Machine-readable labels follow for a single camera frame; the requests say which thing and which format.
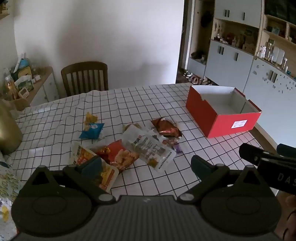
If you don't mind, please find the printed gift bag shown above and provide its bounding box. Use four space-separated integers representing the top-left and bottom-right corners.
0 153 26 241

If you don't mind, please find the orange and white snack packet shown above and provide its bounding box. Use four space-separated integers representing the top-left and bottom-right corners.
71 142 119 193

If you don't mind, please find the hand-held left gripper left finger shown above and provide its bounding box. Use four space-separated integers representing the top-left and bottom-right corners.
28 156 116 205

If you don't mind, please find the white side cabinet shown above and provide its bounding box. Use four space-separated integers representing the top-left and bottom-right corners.
14 66 60 107

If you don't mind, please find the beige snack packet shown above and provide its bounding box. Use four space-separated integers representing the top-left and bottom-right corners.
122 123 144 133

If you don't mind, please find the yellow snack packet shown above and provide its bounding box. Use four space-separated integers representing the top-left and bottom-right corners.
84 112 99 125

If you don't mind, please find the grey wall cabinet unit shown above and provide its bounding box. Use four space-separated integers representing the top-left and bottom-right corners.
186 0 296 121

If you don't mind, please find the golden bottle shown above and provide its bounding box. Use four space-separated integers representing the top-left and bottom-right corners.
0 100 24 155

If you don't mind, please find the white clear snack packet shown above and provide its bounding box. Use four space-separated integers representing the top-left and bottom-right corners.
121 125 176 173

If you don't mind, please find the checked white tablecloth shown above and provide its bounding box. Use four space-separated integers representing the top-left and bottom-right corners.
9 82 281 198

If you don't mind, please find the brown shiny snack packet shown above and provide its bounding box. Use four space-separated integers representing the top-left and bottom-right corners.
150 117 183 138

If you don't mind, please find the amber bottle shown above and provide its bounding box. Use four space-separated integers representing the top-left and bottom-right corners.
3 68 15 99

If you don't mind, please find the blue snack packet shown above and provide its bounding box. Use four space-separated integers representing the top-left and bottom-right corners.
79 122 105 140

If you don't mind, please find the red cardboard box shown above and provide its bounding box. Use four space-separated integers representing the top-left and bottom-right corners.
185 85 262 139

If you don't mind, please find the wooden wall shelf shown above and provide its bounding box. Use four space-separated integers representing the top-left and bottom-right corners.
0 0 11 20

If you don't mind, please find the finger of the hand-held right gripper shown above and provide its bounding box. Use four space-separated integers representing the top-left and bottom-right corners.
277 144 296 156
239 143 278 166

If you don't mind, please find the row of shoes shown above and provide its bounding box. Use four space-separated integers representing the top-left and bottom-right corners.
183 70 212 86

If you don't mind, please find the red snack packet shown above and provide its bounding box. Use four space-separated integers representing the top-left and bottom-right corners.
96 139 140 172

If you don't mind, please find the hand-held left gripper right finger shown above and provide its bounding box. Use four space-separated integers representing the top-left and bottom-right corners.
177 155 266 206

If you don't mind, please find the yellow box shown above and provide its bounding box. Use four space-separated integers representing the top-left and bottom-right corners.
17 67 33 78

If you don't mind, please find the green tissue box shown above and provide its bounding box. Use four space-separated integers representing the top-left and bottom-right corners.
14 75 35 91

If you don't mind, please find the row of glass jars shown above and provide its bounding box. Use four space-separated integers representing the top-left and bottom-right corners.
258 39 290 70

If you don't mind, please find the small purple candy packet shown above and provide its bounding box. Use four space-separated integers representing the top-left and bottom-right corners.
163 138 183 153

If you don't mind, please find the person's right forearm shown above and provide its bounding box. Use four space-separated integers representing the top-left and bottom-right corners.
280 195 296 241

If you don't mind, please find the wooden slatted chair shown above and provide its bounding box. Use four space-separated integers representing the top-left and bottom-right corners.
61 61 109 97

